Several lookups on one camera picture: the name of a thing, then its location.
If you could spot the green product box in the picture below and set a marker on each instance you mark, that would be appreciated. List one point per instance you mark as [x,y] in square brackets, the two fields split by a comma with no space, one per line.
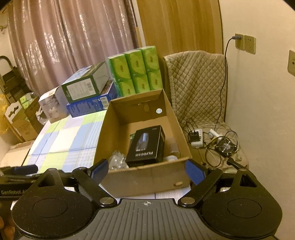
[86,82]

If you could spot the cardboard boxes on floor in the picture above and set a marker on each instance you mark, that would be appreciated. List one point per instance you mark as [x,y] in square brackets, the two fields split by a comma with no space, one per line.
[22,116]

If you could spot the wall socket with plug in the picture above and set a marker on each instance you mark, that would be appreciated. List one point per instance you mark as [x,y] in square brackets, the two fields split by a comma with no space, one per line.
[239,41]

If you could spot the brown cardboard box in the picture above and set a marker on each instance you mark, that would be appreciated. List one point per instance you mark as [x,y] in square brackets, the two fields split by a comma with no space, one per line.
[124,117]

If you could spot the clear plastic bag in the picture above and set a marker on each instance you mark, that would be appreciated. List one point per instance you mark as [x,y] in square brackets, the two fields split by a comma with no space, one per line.
[117,161]

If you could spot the checkered tablecloth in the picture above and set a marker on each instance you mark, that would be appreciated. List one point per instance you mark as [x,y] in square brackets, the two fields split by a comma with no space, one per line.
[67,144]

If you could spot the black Flyco box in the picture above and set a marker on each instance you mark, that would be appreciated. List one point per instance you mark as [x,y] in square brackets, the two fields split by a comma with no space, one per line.
[147,147]

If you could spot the silver green foil pouch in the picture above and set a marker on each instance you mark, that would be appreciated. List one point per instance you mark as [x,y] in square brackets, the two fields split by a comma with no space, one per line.
[132,137]

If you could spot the quilted beige chair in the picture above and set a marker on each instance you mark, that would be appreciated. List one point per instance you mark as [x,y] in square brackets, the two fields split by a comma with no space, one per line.
[197,86]

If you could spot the black folding cart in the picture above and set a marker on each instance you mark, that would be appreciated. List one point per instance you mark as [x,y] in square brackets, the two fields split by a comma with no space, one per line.
[13,85]

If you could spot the pink curtain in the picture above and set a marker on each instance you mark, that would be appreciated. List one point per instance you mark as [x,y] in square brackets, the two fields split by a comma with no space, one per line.
[51,40]

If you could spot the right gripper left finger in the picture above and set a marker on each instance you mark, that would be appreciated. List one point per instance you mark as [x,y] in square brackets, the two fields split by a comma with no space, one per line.
[89,180]

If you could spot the yellow plastic bag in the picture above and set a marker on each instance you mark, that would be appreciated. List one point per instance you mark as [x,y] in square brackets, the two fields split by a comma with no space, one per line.
[4,104]

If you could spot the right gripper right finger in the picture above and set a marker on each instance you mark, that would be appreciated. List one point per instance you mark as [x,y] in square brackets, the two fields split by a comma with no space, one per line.
[203,179]

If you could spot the person's left hand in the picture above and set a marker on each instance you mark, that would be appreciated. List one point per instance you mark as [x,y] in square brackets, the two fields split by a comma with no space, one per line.
[7,225]

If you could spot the white humidifier box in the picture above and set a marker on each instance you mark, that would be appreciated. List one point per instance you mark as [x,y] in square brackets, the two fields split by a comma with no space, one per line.
[50,105]

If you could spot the small black fan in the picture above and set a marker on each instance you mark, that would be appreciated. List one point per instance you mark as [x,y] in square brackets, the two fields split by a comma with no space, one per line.
[226,148]

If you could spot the wooden door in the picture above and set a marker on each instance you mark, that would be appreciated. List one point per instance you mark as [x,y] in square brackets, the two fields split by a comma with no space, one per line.
[178,26]

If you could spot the white power strip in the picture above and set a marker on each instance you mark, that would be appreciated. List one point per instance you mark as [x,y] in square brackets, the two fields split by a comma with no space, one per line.
[196,137]

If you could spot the wall switch plate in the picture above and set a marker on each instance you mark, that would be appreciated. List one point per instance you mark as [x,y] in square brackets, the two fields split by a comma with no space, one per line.
[291,63]

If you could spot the cotton swab bag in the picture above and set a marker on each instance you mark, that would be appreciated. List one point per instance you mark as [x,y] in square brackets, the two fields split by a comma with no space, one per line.
[171,152]

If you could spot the blue product box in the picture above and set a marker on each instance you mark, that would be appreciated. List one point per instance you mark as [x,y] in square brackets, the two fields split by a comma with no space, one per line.
[94,104]

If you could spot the green tissue pack stack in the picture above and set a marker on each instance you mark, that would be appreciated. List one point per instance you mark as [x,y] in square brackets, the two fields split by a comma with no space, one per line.
[136,71]

